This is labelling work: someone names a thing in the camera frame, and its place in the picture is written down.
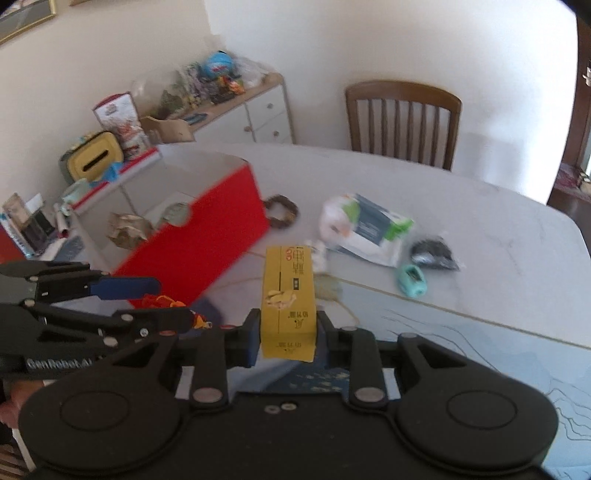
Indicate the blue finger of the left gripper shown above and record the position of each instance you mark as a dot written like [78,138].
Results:
[124,288]

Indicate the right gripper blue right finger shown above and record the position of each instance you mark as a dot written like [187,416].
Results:
[355,350]

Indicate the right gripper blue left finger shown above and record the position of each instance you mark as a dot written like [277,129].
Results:
[215,352]

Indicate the gold foil snack bag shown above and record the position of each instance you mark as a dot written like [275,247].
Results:
[128,231]

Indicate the yellow carton box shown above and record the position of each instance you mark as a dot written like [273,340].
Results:
[288,315]

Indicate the teal pencil sharpener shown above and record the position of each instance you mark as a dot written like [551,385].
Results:
[411,281]

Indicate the white keychain pouch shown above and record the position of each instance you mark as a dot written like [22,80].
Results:
[319,257]

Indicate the pale green round tin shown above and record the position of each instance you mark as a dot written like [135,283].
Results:
[176,214]

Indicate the wet wipes pack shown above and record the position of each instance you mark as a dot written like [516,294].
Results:
[359,227]

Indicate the black packet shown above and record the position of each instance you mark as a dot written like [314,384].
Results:
[433,253]

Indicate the person's left hand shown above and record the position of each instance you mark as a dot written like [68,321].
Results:
[20,392]

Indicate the red and white cardboard box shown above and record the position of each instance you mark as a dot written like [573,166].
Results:
[227,218]

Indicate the blue rubber gloves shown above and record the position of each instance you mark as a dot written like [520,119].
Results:
[112,172]

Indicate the yellow tissue box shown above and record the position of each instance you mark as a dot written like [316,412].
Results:
[90,157]

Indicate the wooden desk organizer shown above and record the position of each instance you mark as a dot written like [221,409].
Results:
[166,131]

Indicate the red white snack bag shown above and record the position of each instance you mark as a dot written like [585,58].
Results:
[118,115]

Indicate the white drawer sideboard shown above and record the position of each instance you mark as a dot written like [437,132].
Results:
[261,115]

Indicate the wooden dining chair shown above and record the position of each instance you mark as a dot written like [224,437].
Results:
[404,120]

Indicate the blue globe toy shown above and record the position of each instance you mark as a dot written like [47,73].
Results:
[220,64]

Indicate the clear plastic bag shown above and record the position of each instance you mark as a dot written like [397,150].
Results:
[252,73]

